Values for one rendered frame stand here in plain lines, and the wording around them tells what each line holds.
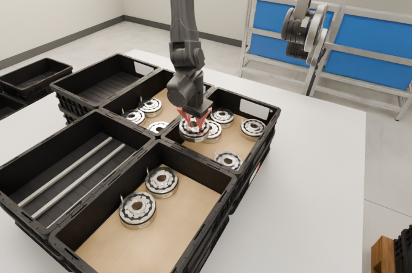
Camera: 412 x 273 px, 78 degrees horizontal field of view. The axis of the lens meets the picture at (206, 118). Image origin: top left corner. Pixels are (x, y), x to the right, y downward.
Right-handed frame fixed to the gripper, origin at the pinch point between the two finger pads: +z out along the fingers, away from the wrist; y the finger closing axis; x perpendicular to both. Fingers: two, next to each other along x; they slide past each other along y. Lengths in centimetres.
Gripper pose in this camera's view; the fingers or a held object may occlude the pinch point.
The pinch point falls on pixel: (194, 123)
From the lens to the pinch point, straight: 84.9
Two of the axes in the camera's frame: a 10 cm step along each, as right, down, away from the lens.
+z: -0.2, 7.3, 6.8
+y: 8.3, 3.9, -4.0
